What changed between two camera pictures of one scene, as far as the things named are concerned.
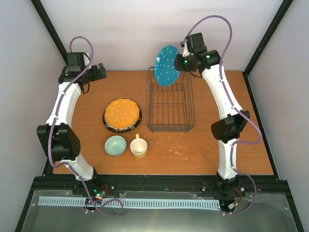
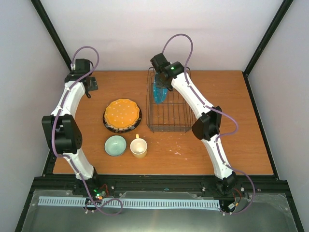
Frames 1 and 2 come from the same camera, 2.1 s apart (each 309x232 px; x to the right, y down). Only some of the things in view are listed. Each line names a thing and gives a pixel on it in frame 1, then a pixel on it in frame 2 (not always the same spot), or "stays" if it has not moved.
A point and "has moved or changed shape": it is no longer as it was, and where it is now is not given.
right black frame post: (276, 22) stays
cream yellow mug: (138, 147) stays
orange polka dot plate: (121, 112) stays
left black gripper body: (95, 76) → (94, 86)
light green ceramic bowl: (115, 145) stays
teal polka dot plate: (165, 71) has moved or changed shape
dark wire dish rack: (171, 108) stays
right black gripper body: (183, 66) → (160, 84)
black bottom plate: (125, 129) stays
